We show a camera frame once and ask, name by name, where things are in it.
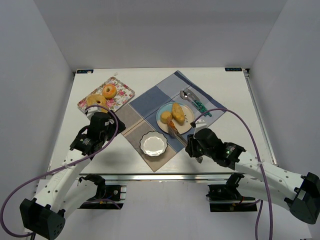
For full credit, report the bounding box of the brown crusty pastry piece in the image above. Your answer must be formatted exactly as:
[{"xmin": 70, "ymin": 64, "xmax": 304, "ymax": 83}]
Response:
[{"xmin": 167, "ymin": 120, "xmax": 179, "ymax": 137}]

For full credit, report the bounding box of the oblong golden bread roll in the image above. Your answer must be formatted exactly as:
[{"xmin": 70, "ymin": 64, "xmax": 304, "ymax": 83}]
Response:
[{"xmin": 171, "ymin": 102, "xmax": 185, "ymax": 125}]

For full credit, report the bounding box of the small round bun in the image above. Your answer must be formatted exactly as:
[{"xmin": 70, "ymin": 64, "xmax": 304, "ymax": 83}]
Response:
[{"xmin": 160, "ymin": 111, "xmax": 172, "ymax": 124}]

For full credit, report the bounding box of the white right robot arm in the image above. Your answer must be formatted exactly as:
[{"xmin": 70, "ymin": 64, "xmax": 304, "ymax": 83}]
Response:
[{"xmin": 185, "ymin": 128, "xmax": 320, "ymax": 225}]

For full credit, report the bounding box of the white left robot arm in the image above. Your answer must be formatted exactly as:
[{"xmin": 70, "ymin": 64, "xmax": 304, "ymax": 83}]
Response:
[{"xmin": 19, "ymin": 111, "xmax": 126, "ymax": 240}]

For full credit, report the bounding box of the round yellow muffin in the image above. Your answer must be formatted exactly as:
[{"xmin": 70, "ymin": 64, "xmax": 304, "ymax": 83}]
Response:
[{"xmin": 86, "ymin": 94, "xmax": 107, "ymax": 107}]

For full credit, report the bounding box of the blue and cream round plate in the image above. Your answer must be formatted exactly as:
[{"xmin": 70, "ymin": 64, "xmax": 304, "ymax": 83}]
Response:
[{"xmin": 156, "ymin": 102, "xmax": 195, "ymax": 135}]

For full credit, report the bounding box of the patchwork blue grey placemat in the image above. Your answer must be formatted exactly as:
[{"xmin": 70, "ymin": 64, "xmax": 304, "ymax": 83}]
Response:
[{"xmin": 116, "ymin": 70, "xmax": 226, "ymax": 172}]

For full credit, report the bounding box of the floral serving tray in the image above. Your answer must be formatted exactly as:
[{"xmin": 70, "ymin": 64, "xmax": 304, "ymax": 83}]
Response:
[{"xmin": 77, "ymin": 76, "xmax": 135, "ymax": 114}]

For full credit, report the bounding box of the white scalloped bowl black rim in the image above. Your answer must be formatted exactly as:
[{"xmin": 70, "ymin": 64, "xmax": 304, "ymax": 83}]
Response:
[{"xmin": 139, "ymin": 131, "xmax": 168, "ymax": 157}]

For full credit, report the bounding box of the blue label sticker left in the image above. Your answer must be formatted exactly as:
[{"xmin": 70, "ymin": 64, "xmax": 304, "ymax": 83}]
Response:
[{"xmin": 76, "ymin": 69, "xmax": 94, "ymax": 74}]

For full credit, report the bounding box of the blue label sticker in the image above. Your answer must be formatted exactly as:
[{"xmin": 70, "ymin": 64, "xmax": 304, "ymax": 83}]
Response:
[
  {"xmin": 76, "ymin": 69, "xmax": 94, "ymax": 74},
  {"xmin": 224, "ymin": 67, "xmax": 243, "ymax": 72}
]

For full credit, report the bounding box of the blue label sticker right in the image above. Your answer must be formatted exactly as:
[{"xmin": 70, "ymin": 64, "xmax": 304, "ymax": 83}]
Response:
[{"xmin": 224, "ymin": 67, "xmax": 243, "ymax": 72}]

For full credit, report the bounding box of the glazed ring donut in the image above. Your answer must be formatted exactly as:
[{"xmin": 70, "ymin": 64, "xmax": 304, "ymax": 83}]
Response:
[{"xmin": 102, "ymin": 84, "xmax": 117, "ymax": 99}]

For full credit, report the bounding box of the steel spoon green handle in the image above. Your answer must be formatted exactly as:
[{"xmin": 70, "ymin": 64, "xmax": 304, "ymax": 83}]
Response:
[{"xmin": 180, "ymin": 88, "xmax": 207, "ymax": 113}]

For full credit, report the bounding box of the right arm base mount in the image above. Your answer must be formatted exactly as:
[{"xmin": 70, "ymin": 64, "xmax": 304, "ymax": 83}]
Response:
[{"xmin": 205, "ymin": 173, "xmax": 258, "ymax": 213}]

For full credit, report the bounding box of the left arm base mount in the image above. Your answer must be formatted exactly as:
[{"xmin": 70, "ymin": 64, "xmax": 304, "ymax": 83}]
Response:
[{"xmin": 78, "ymin": 174, "xmax": 127, "ymax": 210}]

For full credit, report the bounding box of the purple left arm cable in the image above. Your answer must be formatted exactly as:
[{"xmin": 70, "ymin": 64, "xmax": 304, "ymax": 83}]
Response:
[{"xmin": 0, "ymin": 104, "xmax": 120, "ymax": 237}]

